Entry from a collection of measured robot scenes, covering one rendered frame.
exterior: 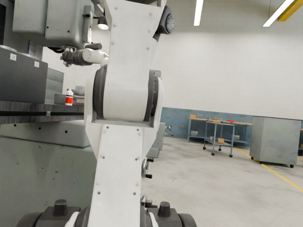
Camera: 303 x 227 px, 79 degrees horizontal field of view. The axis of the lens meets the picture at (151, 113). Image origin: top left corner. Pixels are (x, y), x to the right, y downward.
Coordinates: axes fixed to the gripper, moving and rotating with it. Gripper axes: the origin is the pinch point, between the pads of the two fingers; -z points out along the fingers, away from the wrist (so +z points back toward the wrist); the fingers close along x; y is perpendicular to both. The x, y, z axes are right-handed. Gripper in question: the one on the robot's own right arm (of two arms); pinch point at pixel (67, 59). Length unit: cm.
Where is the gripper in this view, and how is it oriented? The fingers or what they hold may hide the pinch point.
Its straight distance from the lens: 126.1
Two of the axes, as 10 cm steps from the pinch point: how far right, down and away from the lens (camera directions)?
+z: 8.7, 0.8, -4.8
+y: -0.9, 10.0, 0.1
